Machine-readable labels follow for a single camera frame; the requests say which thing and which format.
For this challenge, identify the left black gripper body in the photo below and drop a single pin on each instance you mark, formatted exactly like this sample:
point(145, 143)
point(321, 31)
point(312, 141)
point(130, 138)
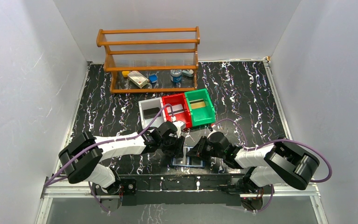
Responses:
point(176, 148)

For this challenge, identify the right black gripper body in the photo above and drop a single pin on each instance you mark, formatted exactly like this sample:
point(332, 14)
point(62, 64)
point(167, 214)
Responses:
point(211, 151)

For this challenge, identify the navy blue card holder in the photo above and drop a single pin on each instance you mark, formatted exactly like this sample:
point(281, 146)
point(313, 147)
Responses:
point(185, 161)

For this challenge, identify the white plastic bin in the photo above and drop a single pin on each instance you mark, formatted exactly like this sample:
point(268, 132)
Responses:
point(150, 103)

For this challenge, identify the red plastic bin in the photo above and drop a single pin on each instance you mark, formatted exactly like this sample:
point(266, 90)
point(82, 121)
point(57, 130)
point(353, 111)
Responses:
point(176, 99)

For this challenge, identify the green plastic bin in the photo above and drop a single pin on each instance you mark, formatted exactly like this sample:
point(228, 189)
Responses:
point(201, 116)

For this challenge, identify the wooden shelf rack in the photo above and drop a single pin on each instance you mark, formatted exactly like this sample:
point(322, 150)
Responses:
point(149, 49)

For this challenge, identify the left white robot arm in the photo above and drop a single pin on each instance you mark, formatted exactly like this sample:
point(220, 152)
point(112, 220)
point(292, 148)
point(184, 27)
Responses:
point(83, 156)

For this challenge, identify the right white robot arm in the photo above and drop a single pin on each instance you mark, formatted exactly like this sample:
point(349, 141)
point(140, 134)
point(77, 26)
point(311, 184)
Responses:
point(278, 162)

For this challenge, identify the black card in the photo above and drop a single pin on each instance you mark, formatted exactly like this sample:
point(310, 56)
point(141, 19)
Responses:
point(150, 113)

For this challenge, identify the white card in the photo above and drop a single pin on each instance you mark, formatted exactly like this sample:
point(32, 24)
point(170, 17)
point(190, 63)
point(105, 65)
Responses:
point(175, 109)

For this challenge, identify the gold card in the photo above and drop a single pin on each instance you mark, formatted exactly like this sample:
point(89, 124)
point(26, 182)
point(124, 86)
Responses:
point(197, 104)

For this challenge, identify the blue small cube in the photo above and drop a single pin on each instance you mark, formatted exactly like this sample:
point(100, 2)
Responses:
point(153, 79)

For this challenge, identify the white red small box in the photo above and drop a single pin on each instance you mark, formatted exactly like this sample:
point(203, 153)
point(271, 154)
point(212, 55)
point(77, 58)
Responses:
point(138, 79)

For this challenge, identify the blue round tin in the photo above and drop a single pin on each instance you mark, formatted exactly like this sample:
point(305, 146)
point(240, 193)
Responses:
point(176, 76)

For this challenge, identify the yellow small object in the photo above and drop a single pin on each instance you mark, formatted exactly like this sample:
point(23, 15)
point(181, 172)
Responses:
point(125, 73)

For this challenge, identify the grey tape dispenser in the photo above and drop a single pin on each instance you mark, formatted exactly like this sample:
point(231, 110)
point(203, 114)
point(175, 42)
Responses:
point(188, 73)

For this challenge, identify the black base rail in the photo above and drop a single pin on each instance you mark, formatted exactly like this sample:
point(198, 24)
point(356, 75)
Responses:
point(184, 189)

